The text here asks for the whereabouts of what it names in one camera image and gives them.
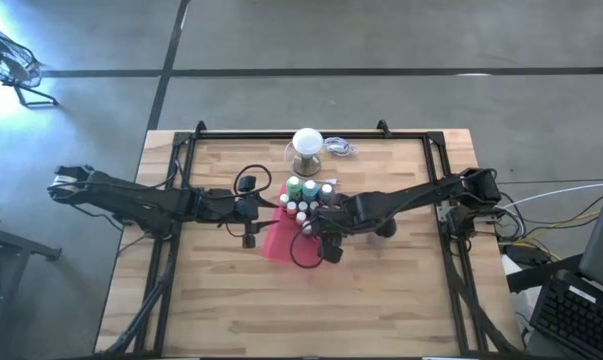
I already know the large green paint bottle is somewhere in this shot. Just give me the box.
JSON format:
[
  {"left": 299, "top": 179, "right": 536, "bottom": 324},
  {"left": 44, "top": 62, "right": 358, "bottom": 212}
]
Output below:
[{"left": 286, "top": 174, "right": 305, "bottom": 200}]

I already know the black floor fan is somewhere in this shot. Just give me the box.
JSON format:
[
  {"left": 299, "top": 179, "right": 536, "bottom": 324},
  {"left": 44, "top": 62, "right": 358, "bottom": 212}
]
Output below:
[{"left": 0, "top": 23, "right": 61, "bottom": 109}]

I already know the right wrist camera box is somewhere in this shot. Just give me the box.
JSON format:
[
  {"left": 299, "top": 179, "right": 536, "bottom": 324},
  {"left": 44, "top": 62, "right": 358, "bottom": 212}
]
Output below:
[{"left": 321, "top": 242, "right": 345, "bottom": 265}]

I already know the black power box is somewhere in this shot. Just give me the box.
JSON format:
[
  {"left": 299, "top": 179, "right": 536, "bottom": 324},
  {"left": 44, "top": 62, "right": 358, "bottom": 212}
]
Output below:
[{"left": 503, "top": 242, "right": 550, "bottom": 266}]

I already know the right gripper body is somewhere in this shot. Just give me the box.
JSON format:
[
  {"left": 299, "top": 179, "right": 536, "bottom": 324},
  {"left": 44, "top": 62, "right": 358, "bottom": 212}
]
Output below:
[{"left": 310, "top": 204, "right": 352, "bottom": 242}]

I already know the lilac plastic cup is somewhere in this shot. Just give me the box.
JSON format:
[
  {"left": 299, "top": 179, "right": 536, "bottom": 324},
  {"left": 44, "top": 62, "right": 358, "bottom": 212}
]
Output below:
[{"left": 368, "top": 217, "right": 398, "bottom": 250}]

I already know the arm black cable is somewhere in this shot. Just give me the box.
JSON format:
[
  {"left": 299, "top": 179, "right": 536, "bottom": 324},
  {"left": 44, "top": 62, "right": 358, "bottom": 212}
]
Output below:
[
  {"left": 233, "top": 163, "right": 275, "bottom": 201},
  {"left": 289, "top": 227, "right": 327, "bottom": 270}
]

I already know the white globe lamp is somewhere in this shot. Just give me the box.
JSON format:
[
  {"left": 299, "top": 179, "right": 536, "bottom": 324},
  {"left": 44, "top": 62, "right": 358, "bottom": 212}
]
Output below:
[{"left": 283, "top": 127, "right": 327, "bottom": 179}]

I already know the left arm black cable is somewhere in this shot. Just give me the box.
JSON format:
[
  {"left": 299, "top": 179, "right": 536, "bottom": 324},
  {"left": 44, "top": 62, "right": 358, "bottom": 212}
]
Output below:
[{"left": 233, "top": 163, "right": 275, "bottom": 201}]

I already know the coiled white cable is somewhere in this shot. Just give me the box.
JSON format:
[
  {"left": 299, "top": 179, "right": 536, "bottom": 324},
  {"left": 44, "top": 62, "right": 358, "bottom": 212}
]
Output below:
[{"left": 323, "top": 136, "right": 358, "bottom": 159}]

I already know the black aluminium table frame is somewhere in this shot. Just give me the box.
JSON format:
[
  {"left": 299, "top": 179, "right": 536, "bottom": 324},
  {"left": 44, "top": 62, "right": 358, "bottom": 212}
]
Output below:
[{"left": 103, "top": 118, "right": 520, "bottom": 357}]

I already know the grey black laptop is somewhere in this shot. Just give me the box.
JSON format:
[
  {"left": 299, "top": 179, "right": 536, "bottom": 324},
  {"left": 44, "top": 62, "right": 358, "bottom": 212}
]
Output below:
[{"left": 528, "top": 162, "right": 603, "bottom": 360}]

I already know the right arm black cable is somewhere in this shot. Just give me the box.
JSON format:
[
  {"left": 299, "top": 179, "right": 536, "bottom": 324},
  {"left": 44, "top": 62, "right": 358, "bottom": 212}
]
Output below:
[{"left": 289, "top": 227, "right": 327, "bottom": 270}]

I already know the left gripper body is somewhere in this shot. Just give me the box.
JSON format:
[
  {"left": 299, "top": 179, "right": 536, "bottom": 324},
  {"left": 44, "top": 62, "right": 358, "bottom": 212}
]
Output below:
[{"left": 198, "top": 187, "right": 262, "bottom": 224}]

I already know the yellow cable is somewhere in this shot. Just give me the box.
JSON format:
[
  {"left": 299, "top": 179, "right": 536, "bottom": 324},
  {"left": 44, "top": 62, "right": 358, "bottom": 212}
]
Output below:
[{"left": 500, "top": 209, "right": 603, "bottom": 249}]

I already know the pink translucent plastic bin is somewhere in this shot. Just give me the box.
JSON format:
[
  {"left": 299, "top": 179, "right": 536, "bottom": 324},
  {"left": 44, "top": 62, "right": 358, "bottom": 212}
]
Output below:
[{"left": 261, "top": 184, "right": 332, "bottom": 269}]

